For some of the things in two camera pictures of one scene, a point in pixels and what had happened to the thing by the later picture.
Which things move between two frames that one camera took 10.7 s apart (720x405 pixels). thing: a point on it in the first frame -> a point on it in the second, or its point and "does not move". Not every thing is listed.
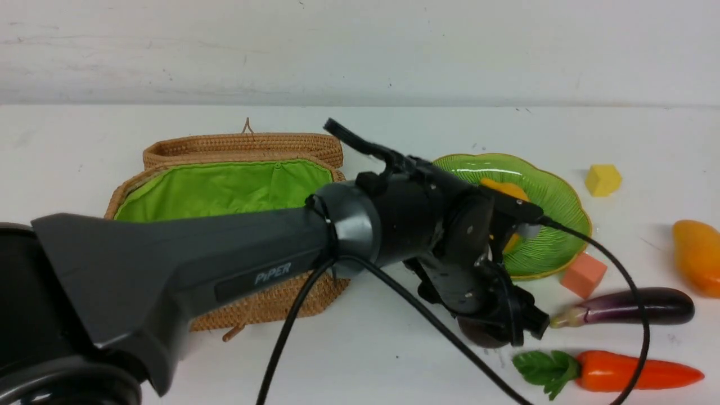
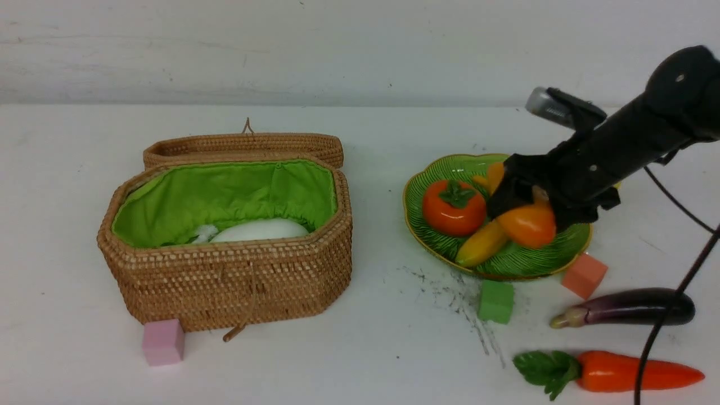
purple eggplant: [662, 306] does not move
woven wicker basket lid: [242, 147] does not move
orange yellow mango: [697, 248] -> [534, 224]
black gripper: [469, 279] -> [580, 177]
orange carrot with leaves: [598, 371] does not move
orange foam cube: [583, 275] does not move
